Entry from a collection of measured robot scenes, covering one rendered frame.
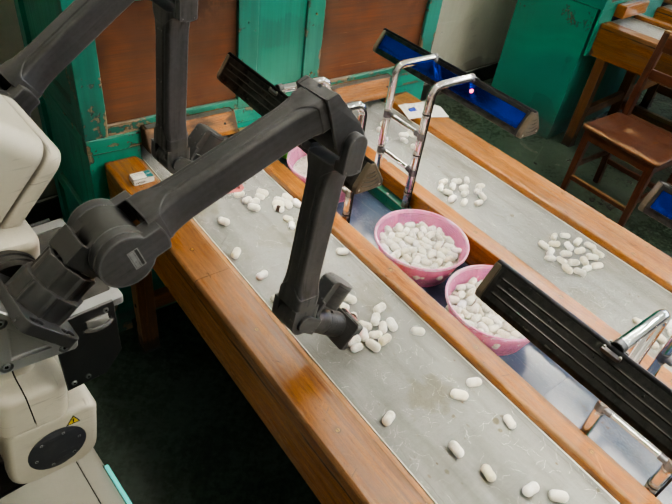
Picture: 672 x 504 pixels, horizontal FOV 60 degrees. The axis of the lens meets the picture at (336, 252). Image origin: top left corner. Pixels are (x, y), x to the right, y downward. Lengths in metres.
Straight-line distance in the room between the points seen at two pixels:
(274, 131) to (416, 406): 0.69
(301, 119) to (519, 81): 3.41
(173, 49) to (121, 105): 0.61
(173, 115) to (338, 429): 0.73
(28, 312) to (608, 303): 1.38
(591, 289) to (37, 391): 1.34
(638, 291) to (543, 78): 2.50
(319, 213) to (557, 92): 3.20
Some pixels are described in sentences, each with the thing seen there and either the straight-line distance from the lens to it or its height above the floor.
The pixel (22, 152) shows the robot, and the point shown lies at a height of 1.33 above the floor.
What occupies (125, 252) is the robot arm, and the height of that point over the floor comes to 1.25.
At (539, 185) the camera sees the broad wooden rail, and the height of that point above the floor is 0.76.
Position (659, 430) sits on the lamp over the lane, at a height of 1.07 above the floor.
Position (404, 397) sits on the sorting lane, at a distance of 1.29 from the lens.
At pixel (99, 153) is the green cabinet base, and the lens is 1.86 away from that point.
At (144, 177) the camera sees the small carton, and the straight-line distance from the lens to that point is 1.76.
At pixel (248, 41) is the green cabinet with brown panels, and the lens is 1.92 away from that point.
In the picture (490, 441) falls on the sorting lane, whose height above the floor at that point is 0.74.
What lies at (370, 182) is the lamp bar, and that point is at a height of 1.06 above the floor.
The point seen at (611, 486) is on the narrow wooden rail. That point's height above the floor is 0.76.
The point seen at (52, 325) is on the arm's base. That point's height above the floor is 1.18.
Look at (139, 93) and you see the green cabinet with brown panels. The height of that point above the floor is 0.95.
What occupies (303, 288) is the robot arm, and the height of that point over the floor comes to 1.01.
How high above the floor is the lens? 1.75
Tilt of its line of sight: 40 degrees down
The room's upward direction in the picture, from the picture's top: 9 degrees clockwise
